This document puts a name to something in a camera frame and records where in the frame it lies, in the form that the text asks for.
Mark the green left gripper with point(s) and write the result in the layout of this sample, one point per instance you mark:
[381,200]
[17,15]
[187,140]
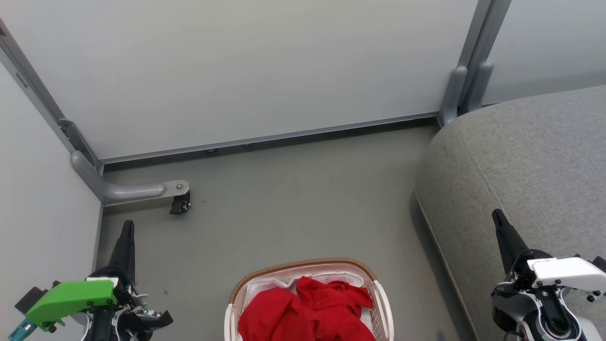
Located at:
[71,298]

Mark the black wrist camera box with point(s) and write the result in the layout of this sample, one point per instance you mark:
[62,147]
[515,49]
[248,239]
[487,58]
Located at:
[29,299]
[600,264]

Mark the grey metal partition leg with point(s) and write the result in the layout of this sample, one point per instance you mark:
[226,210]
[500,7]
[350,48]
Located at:
[118,192]

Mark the white laundry basket brown rim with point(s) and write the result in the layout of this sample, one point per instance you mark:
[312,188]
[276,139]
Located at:
[378,308]

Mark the grey fabric sofa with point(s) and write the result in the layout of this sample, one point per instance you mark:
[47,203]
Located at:
[521,166]

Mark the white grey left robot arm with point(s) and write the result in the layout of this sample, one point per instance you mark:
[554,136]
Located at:
[142,326]

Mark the grey metal partition rail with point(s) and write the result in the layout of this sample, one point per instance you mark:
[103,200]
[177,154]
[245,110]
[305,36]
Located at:
[270,138]

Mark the red shirt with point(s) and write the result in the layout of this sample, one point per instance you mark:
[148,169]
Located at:
[307,315]

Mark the white basket liner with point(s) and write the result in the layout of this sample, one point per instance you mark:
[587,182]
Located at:
[258,288]

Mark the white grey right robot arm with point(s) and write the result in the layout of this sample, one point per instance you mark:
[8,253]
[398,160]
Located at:
[521,308]

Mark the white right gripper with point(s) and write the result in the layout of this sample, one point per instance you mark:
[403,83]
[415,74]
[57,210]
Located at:
[563,271]

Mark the black caster wheel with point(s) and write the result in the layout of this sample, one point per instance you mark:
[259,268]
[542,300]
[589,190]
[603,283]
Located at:
[180,204]

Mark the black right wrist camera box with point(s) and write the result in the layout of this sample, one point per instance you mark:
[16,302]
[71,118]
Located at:
[600,264]

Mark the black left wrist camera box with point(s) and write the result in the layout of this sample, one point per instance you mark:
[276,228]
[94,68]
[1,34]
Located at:
[29,299]

